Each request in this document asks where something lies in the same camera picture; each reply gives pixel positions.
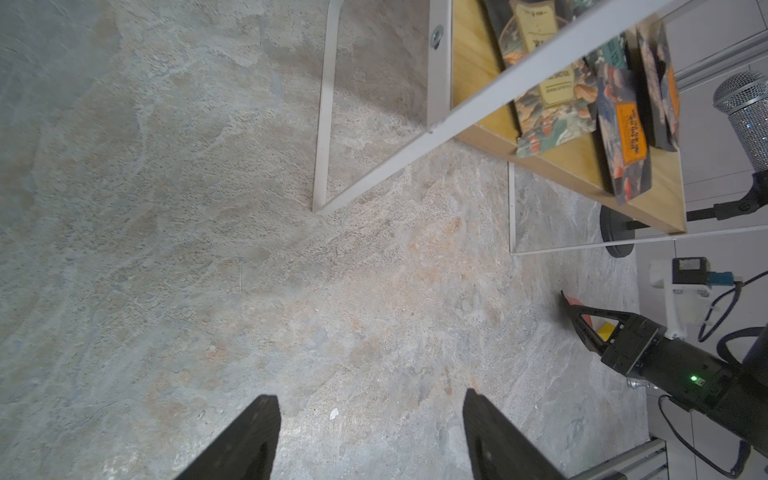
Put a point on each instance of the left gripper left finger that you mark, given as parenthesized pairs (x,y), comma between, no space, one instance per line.
(245,449)

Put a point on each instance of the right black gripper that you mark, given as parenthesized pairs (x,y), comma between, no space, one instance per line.
(639,349)

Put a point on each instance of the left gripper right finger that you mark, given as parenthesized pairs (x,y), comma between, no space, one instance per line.
(496,448)

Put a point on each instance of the red tea bag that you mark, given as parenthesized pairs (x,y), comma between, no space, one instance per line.
(575,302)

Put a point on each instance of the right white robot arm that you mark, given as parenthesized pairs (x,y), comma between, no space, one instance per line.
(734,397)

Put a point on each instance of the yellow label tea bag lower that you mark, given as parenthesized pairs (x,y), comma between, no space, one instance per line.
(561,108)

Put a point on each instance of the small orange label tea bag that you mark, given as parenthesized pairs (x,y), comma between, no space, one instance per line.
(661,84)

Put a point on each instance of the teal label tea bag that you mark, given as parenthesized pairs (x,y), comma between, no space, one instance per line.
(612,52)

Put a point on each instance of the yellow wedge block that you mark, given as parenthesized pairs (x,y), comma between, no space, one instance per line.
(605,331)

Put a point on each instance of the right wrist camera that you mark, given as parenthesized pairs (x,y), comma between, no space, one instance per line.
(687,284)

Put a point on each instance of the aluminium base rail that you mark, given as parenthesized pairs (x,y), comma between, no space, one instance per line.
(648,461)

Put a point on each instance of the wooden shelf white frame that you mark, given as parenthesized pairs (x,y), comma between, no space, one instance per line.
(468,98)

